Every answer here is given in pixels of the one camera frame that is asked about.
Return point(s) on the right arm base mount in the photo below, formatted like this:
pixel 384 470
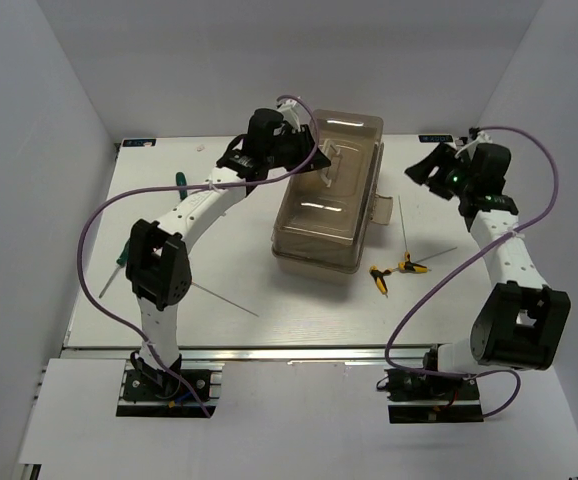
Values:
pixel 424 399

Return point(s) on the aluminium rail table front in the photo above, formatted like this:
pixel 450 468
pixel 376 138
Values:
pixel 368 354

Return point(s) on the yellow T-handle hex key short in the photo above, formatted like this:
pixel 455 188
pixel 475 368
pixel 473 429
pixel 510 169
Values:
pixel 379 277

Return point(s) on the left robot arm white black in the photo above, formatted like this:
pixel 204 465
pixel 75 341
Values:
pixel 158 265

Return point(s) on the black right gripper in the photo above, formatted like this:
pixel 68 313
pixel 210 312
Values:
pixel 439 158

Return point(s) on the long green-handled screwdriver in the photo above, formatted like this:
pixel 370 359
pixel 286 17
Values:
pixel 181 182

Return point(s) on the blue label sticker right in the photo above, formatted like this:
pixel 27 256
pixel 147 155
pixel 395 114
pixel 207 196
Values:
pixel 435 138

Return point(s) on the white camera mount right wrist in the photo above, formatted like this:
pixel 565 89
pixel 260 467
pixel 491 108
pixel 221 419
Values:
pixel 476 136

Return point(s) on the yellow T-handle hex key angled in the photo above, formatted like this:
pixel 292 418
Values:
pixel 419 262

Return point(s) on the white camera mount wrist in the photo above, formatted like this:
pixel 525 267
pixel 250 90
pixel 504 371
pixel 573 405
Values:
pixel 476 136
pixel 288 108

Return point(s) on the beige plastic toolbox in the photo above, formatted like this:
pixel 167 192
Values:
pixel 320 228

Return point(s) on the yellow T-handle hex key long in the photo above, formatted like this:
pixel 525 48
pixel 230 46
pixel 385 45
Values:
pixel 224 299

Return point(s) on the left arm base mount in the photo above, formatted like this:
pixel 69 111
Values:
pixel 141 398

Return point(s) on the blue label sticker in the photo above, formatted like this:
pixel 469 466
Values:
pixel 138 143
pixel 435 138

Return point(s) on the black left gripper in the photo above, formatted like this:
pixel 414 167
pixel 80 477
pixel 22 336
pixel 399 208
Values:
pixel 304 141

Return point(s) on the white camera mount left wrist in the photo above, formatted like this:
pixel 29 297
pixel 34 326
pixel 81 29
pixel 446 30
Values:
pixel 288 108

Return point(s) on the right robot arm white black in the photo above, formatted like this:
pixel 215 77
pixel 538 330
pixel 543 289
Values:
pixel 522 320

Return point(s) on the short green-handled screwdriver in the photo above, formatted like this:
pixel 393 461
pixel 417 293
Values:
pixel 120 264

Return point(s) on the blue label sticker left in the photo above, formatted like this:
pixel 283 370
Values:
pixel 138 143

